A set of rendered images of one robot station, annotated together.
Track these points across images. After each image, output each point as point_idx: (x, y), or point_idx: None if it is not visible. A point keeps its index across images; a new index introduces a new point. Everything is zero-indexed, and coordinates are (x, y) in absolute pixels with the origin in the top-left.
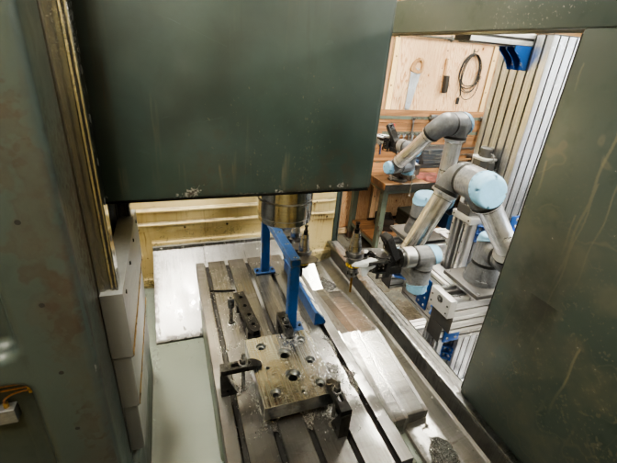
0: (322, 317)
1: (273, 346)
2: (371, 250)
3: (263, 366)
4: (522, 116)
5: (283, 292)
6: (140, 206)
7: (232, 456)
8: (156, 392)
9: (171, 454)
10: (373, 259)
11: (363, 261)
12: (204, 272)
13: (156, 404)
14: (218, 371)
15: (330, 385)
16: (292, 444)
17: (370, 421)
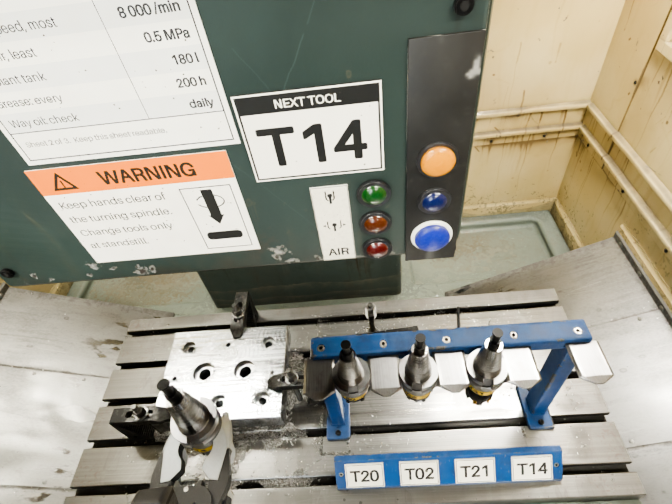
0: (338, 480)
1: (261, 357)
2: (210, 490)
3: (233, 339)
4: None
5: (449, 430)
6: (647, 157)
7: (179, 320)
8: (365, 300)
9: None
10: (169, 470)
11: (173, 439)
12: (521, 300)
13: (349, 301)
14: (285, 313)
15: (154, 407)
16: (159, 375)
17: (129, 481)
